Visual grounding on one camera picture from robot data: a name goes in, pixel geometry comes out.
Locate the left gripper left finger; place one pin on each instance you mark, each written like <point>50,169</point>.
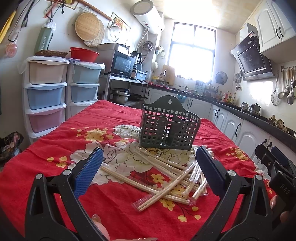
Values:
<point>43,220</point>

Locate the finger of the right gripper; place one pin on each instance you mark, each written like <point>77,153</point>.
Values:
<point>266,158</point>
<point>282,159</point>

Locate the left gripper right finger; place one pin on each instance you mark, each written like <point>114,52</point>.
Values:
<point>243,211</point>

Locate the wooden chopsticks pair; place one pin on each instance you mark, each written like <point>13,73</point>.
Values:
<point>201,188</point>
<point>193,180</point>
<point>141,186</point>
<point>170,166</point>
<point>150,199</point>

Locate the person's right hand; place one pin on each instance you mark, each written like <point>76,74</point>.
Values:
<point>279,211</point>

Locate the person's left hand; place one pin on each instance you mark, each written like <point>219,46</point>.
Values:
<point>97,221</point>

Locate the white lower cabinets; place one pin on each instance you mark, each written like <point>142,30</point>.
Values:
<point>243,129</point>

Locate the metal teapot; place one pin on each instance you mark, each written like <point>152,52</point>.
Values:
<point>255,110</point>

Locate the hanging strainer ladle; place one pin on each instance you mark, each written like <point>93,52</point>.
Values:
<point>274,97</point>

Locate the black range hood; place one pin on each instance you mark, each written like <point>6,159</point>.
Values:
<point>253,64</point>

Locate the red floral tablecloth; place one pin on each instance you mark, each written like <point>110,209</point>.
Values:
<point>115,130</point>

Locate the dark green utensil basket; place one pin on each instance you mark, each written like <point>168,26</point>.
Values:
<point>165,124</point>

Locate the window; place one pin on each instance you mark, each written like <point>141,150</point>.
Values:
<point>192,51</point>

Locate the white upper cabinet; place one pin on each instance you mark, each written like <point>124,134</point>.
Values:
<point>273,27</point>

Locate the left plastic drawer tower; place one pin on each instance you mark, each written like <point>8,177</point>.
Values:
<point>44,85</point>

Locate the plastic drawer tower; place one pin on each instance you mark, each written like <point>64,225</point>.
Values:
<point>44,85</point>
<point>82,86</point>

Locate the stainless steel pot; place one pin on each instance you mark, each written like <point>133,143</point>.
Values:
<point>120,95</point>

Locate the right plastic drawer tower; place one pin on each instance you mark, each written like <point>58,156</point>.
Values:
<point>82,86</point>

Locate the metal storage shelf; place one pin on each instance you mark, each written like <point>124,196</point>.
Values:
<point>136,88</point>

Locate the wicker basket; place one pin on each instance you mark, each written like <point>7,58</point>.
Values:
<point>50,53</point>

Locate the red plastic basin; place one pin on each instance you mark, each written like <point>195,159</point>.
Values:
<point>83,54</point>

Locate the black microwave oven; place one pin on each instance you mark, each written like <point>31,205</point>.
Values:
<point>116,63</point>

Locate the green hanging bag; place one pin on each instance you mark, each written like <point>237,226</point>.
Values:
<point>45,36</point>

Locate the white water heater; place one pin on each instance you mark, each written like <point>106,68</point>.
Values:
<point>147,14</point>

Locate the round bamboo tray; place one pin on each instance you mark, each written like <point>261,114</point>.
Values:
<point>87,26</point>

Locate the small wall fan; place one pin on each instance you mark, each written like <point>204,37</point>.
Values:
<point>221,78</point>

